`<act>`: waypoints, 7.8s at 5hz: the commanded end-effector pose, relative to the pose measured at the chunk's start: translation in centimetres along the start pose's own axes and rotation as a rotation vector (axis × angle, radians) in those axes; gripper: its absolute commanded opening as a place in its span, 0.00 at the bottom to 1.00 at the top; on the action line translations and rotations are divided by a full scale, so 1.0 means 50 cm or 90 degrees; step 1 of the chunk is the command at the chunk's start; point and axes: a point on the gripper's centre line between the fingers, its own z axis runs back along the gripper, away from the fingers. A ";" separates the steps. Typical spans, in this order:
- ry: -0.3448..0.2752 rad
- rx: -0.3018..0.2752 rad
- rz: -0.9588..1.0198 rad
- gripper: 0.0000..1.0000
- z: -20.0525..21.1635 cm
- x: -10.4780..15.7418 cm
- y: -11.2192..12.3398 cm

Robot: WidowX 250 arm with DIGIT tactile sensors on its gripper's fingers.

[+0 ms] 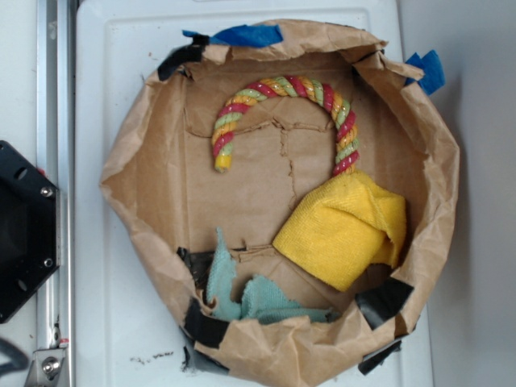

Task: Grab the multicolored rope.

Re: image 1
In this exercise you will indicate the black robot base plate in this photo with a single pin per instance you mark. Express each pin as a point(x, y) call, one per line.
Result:
point(28, 230)

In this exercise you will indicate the brown paper bag container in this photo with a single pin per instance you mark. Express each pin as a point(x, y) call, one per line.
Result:
point(160, 180)

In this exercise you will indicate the multicolored twisted rope toy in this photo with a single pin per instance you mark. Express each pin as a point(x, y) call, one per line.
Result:
point(322, 94)

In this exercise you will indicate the teal microfiber cloth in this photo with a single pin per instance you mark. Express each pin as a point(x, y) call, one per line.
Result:
point(262, 299)

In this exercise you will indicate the aluminium extrusion rail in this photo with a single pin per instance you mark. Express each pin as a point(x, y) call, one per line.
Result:
point(55, 129)

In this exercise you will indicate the blue tape piece top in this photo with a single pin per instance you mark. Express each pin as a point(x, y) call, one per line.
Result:
point(259, 36)

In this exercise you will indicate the yellow microfiber cloth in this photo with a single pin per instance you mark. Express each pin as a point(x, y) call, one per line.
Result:
point(341, 228)

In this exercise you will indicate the blue tape piece right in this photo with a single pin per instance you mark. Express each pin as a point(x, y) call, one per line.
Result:
point(431, 65)

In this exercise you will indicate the white plastic tray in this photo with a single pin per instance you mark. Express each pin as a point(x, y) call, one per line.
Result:
point(124, 335)

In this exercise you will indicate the metal corner bracket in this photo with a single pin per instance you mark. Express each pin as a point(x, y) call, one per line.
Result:
point(46, 368)

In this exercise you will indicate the blue tape piece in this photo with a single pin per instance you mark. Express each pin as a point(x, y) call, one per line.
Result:
point(259, 36)
point(431, 65)

